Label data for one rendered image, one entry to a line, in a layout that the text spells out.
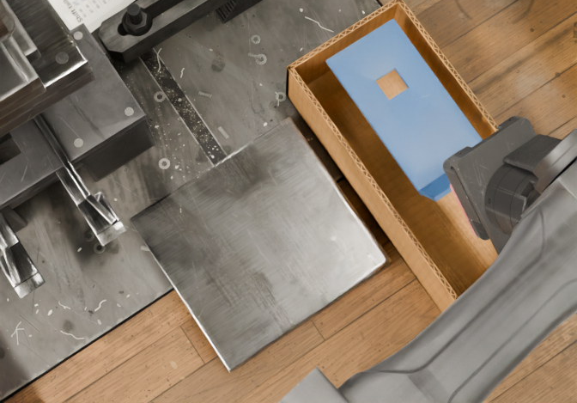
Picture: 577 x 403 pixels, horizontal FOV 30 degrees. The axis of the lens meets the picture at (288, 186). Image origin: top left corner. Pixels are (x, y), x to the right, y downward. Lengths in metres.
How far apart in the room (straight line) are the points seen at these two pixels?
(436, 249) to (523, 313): 0.39
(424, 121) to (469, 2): 0.18
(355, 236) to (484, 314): 0.38
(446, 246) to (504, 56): 0.19
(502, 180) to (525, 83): 0.26
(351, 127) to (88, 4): 0.26
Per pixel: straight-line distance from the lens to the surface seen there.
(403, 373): 0.56
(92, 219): 0.89
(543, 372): 0.97
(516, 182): 0.76
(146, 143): 0.97
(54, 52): 0.77
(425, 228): 0.97
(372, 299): 0.96
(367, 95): 0.91
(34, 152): 0.91
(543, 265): 0.60
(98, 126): 0.91
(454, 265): 0.96
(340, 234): 0.94
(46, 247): 0.98
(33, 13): 0.78
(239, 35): 1.02
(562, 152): 0.65
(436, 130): 0.91
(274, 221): 0.94
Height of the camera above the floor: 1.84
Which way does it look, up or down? 75 degrees down
